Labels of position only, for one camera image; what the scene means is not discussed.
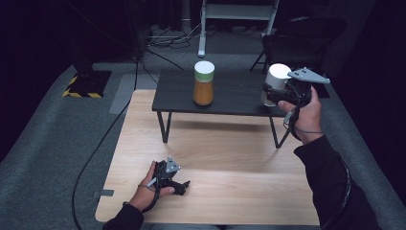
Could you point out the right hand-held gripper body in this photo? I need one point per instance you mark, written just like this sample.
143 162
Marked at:
300 92

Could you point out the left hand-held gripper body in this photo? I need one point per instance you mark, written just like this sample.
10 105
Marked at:
166 174

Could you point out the white lidded shaker jar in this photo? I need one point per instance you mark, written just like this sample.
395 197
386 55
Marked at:
277 75

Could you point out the black raised shelf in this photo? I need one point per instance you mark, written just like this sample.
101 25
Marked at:
236 96

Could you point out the orange spice jar white lid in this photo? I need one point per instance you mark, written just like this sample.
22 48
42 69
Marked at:
203 91

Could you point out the person's right hand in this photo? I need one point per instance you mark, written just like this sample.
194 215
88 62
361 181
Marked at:
308 123

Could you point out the person's left hand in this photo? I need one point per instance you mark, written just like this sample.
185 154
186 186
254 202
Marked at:
143 196

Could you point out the black folding chair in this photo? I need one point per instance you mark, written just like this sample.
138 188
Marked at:
297 44

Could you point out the grey tape strip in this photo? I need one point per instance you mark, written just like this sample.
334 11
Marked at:
105 193

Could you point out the black stand base yellow stripes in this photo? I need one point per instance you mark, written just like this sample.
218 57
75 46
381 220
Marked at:
91 84

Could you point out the white desk frame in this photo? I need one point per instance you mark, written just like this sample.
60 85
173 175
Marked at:
236 12

